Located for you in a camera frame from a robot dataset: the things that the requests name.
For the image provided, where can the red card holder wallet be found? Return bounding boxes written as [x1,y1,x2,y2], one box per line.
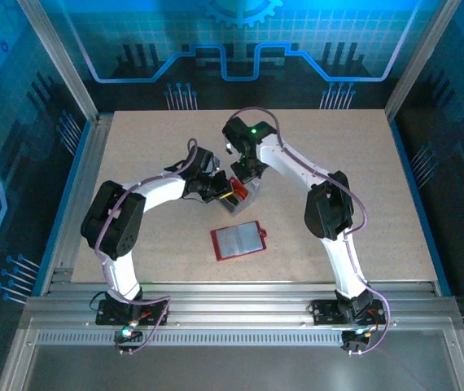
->
[209,220,269,262]

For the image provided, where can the red credit card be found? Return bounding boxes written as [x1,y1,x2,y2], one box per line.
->
[228,177,250,197]

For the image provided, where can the aluminium table rail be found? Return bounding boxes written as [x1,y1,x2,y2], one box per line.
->
[20,279,463,332]

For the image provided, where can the aluminium side rail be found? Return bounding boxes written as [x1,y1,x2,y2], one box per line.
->
[40,113,114,297]

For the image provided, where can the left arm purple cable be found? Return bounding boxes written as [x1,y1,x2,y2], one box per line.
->
[93,138,199,356]

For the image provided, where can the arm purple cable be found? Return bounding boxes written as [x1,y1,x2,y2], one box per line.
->
[231,106,390,356]
[93,138,199,356]

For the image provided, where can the slotted grey cable duct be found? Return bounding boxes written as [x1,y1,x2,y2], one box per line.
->
[35,330,346,348]

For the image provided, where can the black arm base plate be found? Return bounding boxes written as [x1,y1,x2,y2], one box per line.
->
[95,299,169,327]
[311,299,387,327]

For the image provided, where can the aluminium frame post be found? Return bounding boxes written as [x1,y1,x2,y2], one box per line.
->
[383,0,460,122]
[15,0,101,124]

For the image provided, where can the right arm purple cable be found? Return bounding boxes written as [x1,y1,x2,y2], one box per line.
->
[231,106,390,356]

